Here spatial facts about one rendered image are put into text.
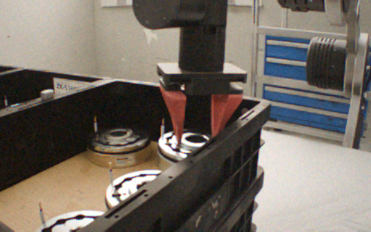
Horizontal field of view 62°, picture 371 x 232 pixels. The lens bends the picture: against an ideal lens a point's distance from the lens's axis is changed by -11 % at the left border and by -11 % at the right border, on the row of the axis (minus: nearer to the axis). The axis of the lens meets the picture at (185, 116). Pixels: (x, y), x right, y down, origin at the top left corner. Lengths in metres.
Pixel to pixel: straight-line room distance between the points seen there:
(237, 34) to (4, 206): 3.03
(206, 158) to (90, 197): 0.19
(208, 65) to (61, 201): 0.25
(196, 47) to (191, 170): 0.16
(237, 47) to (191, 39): 2.94
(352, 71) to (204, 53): 0.78
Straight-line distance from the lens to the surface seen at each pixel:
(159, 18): 0.34
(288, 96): 2.31
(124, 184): 0.41
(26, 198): 0.47
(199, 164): 0.31
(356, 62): 1.12
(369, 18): 3.01
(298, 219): 0.65
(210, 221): 0.38
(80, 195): 0.46
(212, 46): 0.40
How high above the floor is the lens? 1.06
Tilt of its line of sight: 18 degrees down
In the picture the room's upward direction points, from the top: straight up
